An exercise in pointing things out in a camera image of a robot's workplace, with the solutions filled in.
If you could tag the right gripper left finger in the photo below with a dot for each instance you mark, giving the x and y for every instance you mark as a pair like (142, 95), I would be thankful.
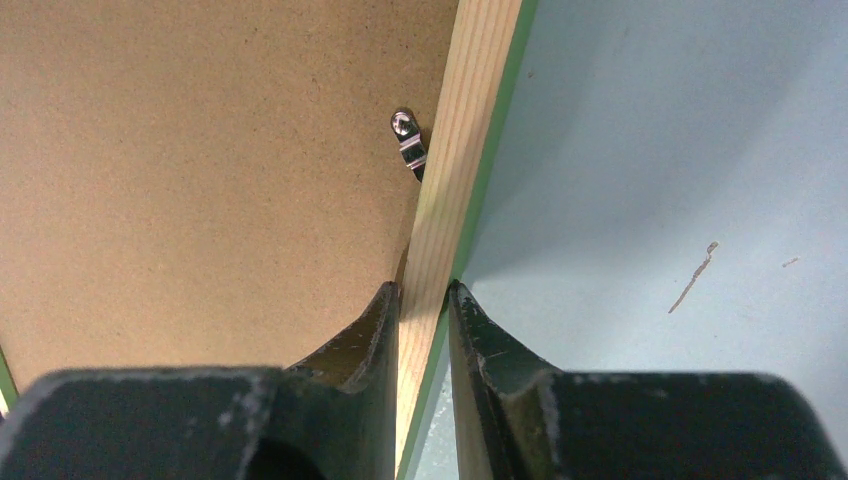
(331, 415)

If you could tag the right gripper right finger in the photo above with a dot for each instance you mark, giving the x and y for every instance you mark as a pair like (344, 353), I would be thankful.
(519, 417)

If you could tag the brown backing board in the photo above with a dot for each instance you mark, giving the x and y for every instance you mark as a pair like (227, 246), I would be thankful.
(203, 182)

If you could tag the wooden picture frame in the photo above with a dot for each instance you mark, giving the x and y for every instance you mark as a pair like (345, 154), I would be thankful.
(446, 159)

